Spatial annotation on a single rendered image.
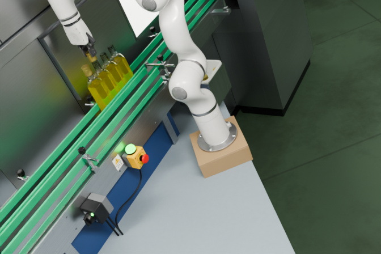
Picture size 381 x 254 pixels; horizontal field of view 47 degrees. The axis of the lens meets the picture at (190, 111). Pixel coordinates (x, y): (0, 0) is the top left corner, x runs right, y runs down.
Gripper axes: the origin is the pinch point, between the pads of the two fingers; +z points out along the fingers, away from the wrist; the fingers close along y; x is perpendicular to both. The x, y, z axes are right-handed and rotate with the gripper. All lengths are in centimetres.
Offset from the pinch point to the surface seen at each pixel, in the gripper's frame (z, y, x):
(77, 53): 3.3, -11.9, 2.7
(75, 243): 47, 14, -62
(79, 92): 17.9, -11.8, -7.4
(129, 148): 34.3, 20.2, -21.2
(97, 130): 25.6, 6.6, -21.0
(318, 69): 137, 27, 166
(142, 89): 24.5, 13.7, 5.4
